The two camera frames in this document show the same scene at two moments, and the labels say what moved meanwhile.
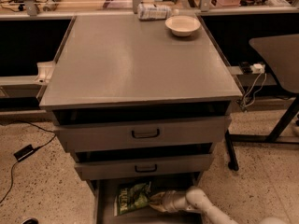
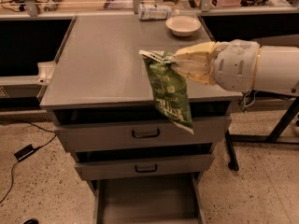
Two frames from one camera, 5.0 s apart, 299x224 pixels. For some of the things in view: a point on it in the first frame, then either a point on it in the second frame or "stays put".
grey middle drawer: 145,167 stays put
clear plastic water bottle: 156,11 stays put
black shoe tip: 30,220 stays put
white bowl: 182,25 stays put
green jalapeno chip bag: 132,198 to 169,88
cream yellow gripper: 168,201 to 235,65
